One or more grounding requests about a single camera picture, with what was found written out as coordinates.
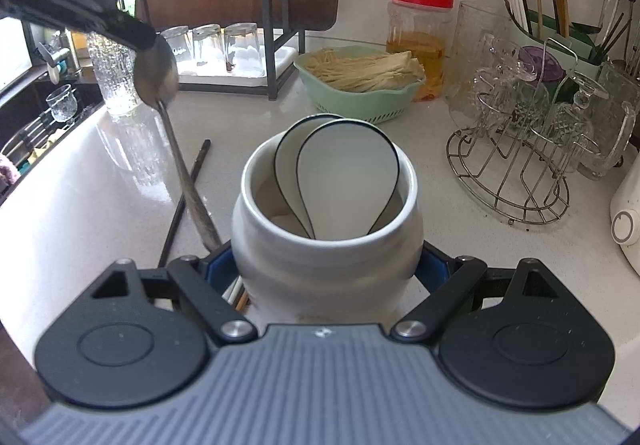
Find pink cloth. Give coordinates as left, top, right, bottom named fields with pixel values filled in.
left=0, top=152, right=20, bottom=190

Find clear stemmed glass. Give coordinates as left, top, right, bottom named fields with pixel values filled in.
left=542, top=72, right=612, bottom=166

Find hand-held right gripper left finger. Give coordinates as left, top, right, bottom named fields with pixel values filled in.
left=89, top=245, right=259, bottom=345

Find clear glass cup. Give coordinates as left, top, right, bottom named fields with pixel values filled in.
left=447, top=32, right=526, bottom=138

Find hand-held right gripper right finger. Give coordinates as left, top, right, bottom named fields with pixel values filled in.
left=390, top=245, right=562, bottom=345

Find black roll-up sink rack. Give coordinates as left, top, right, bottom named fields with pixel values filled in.
left=0, top=110, right=76, bottom=166

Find purple lidded cup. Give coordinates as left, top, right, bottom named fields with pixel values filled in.
left=516, top=45, right=567, bottom=98

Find white black-rimmed ceramic spoon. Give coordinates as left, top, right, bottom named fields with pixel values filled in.
left=274, top=114, right=341, bottom=220
left=296, top=117, right=401, bottom=240

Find small stemmed glass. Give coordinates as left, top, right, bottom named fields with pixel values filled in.
left=45, top=83, right=79, bottom=124

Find white electric cooking pot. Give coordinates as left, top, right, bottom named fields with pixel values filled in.
left=608, top=164, right=640, bottom=267

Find green chopstick holder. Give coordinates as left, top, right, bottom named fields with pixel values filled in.
left=509, top=12, right=607, bottom=82

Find green plastic basket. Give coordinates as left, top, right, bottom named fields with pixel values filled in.
left=293, top=45, right=428, bottom=124

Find black metal dish rack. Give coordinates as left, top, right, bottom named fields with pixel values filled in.
left=102, top=0, right=307, bottom=102

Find yellow cloth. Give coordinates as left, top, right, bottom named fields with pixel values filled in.
left=27, top=135, right=66, bottom=166

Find clear glass tumbler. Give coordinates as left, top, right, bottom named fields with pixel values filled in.
left=452, top=0, right=518, bottom=76

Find dried noodle bundle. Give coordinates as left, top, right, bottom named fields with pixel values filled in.
left=304, top=49, right=425, bottom=93

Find white ceramic mug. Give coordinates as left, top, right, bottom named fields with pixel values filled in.
left=231, top=114, right=426, bottom=323

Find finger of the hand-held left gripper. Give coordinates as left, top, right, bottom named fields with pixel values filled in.
left=65, top=7, right=157, bottom=52

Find red-lid plastic jar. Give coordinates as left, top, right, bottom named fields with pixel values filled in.
left=385, top=0, right=456, bottom=104

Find black kitchen sink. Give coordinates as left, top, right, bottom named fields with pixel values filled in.
left=0, top=75, right=108, bottom=196

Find wire cup rack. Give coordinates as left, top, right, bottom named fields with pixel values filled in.
left=446, top=37, right=582, bottom=227

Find small clear glass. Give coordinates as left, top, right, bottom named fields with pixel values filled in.
left=160, top=26, right=194, bottom=74
left=223, top=22, right=266, bottom=77
left=192, top=23, right=224, bottom=72

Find tall textured glass mug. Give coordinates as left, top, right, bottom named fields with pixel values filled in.
left=86, top=29, right=140, bottom=120

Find steel spoon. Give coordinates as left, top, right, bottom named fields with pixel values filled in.
left=133, top=34, right=223, bottom=253

